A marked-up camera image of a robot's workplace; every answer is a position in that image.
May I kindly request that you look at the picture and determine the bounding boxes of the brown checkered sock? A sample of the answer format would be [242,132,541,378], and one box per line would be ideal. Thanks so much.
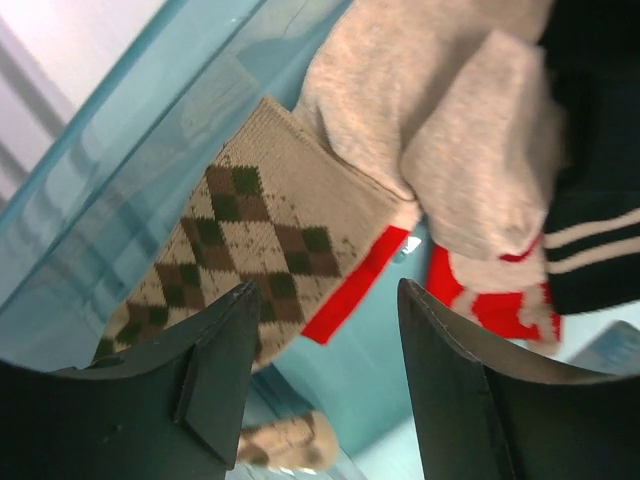
[92,95,416,471]

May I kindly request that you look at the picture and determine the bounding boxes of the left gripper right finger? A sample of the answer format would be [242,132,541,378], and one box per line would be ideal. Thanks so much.
[397,279,639,480]

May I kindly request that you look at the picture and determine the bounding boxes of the red white sock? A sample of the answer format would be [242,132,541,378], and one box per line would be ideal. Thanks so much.
[302,226,562,355]

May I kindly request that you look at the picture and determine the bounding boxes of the teal plastic basket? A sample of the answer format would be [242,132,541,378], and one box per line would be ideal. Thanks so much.
[0,0,640,480]

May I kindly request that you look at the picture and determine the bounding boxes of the black striped sock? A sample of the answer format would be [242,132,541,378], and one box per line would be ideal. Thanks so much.
[539,1,639,315]

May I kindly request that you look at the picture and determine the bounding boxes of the beige sock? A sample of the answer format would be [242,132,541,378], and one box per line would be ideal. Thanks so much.
[296,1,562,260]

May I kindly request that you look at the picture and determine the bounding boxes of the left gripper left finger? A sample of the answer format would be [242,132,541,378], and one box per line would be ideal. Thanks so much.
[1,282,261,480]

